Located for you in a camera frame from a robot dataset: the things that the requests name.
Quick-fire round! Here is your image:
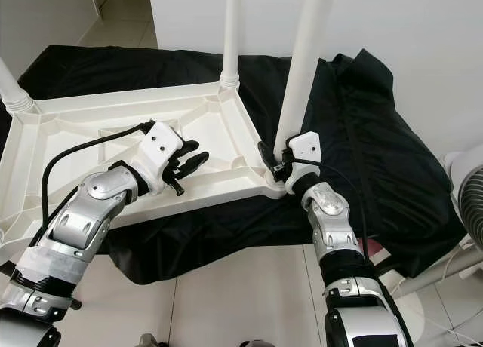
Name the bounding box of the white plastic table top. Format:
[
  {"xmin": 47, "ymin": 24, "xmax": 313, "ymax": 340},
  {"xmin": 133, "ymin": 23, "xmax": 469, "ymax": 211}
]
[{"xmin": 0, "ymin": 79, "xmax": 284, "ymax": 246}]

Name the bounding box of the black metal table leg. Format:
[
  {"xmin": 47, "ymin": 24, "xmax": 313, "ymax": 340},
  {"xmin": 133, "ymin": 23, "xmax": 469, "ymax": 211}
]
[
  {"xmin": 0, "ymin": 260, "xmax": 84, "ymax": 312},
  {"xmin": 374, "ymin": 253, "xmax": 408, "ymax": 276}
]

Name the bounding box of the black table cloth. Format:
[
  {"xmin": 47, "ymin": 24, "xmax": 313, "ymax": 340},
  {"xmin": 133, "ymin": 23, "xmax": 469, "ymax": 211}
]
[{"xmin": 0, "ymin": 45, "xmax": 469, "ymax": 286}]

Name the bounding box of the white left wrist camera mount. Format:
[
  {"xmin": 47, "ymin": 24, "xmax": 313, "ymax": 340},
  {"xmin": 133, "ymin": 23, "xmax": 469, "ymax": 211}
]
[{"xmin": 140, "ymin": 121, "xmax": 186, "ymax": 197}]

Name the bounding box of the pink round stool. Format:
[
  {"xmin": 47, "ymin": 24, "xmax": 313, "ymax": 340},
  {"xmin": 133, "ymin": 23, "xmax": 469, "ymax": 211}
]
[{"xmin": 362, "ymin": 240, "xmax": 386, "ymax": 259}]

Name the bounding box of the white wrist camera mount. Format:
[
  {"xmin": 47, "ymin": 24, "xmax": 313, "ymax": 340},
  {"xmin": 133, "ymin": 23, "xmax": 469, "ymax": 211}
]
[
  {"xmin": 140, "ymin": 121, "xmax": 186, "ymax": 197},
  {"xmin": 283, "ymin": 132, "xmax": 324, "ymax": 193}
]

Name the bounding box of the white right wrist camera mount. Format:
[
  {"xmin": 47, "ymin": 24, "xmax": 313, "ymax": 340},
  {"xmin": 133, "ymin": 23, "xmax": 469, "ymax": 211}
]
[{"xmin": 283, "ymin": 132, "xmax": 324, "ymax": 193}]

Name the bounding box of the white plastic table leg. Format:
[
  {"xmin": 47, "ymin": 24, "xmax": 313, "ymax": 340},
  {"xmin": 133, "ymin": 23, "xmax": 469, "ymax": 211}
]
[
  {"xmin": 219, "ymin": 0, "xmax": 244, "ymax": 90},
  {"xmin": 0, "ymin": 60, "xmax": 35, "ymax": 115},
  {"xmin": 272, "ymin": 0, "xmax": 338, "ymax": 155}
]

